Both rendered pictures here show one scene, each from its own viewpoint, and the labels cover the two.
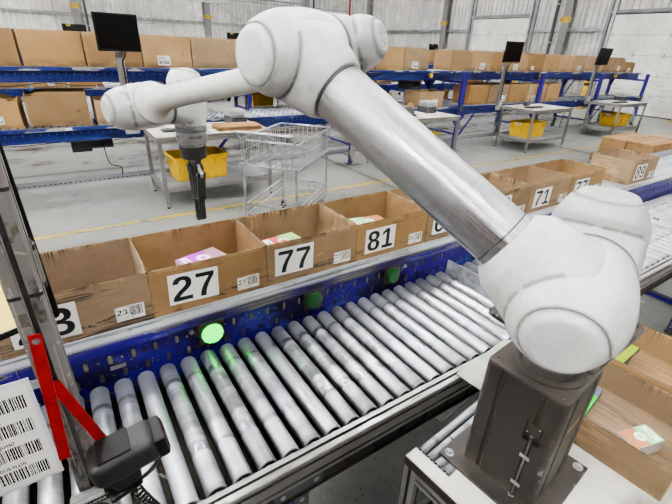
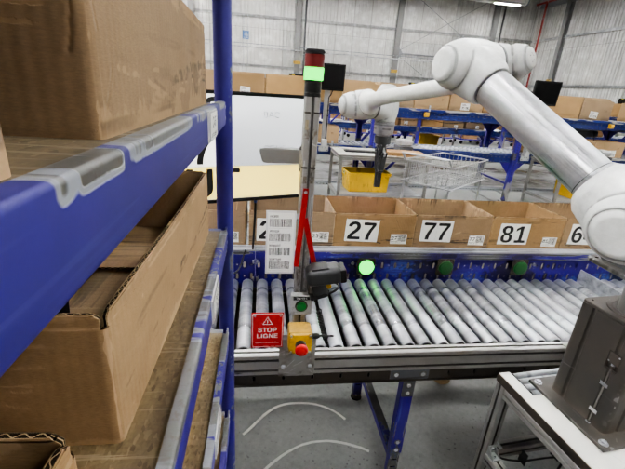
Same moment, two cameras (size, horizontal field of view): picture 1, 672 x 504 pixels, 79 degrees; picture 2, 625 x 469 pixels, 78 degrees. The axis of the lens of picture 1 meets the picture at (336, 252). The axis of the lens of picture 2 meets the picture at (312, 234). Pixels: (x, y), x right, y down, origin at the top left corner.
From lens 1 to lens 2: 0.50 m
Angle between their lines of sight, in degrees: 24
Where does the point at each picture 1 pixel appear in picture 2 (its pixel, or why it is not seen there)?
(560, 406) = not seen: outside the picture
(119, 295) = (316, 223)
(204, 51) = not seen: hidden behind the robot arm
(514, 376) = (603, 312)
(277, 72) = (455, 73)
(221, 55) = not seen: hidden behind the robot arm
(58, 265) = (282, 204)
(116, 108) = (348, 103)
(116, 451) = (322, 267)
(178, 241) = (354, 206)
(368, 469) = (464, 433)
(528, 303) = (596, 207)
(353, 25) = (511, 49)
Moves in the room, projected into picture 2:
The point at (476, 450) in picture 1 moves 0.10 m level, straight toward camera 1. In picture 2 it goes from (563, 381) to (546, 395)
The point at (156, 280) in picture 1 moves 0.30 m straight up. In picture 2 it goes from (339, 220) to (346, 154)
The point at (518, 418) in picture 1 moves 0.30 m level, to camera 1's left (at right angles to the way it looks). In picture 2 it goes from (602, 349) to (482, 314)
